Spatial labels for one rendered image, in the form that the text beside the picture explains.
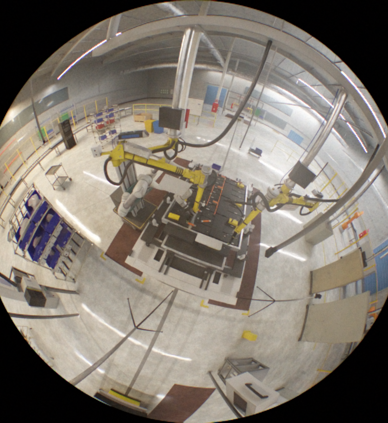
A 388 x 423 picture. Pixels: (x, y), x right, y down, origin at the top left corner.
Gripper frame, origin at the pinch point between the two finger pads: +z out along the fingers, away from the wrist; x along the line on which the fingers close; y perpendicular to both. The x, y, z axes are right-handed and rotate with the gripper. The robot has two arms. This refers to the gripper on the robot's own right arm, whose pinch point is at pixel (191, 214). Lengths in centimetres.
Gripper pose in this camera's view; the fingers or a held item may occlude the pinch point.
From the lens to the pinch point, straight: 181.4
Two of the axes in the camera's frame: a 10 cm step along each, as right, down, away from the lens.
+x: 5.4, -2.0, -8.2
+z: 6.2, 7.6, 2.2
